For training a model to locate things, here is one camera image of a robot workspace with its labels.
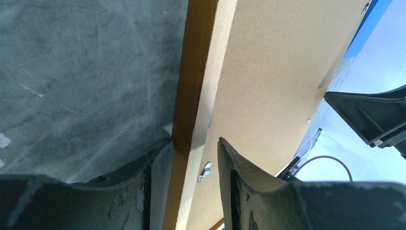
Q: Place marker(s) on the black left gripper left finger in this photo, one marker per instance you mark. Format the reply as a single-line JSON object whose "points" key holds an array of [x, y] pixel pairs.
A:
{"points": [[133, 197]]}

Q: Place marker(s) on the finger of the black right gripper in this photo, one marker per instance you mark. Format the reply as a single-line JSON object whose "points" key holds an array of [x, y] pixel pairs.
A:
{"points": [[379, 119]]}

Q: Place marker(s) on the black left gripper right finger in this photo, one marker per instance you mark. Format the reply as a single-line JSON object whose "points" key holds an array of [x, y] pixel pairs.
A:
{"points": [[252, 199]]}

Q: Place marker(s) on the wooden picture frame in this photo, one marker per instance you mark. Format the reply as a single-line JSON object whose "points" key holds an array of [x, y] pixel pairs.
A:
{"points": [[206, 35]]}

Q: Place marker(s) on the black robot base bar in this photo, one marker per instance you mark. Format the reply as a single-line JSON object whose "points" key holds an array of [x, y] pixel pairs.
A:
{"points": [[288, 173]]}

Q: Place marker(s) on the blue plastic sheet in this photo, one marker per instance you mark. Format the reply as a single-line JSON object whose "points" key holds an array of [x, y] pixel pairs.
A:
{"points": [[373, 13]]}

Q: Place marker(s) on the brown frame backing board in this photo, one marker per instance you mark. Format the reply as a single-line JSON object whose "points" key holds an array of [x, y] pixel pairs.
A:
{"points": [[281, 57]]}

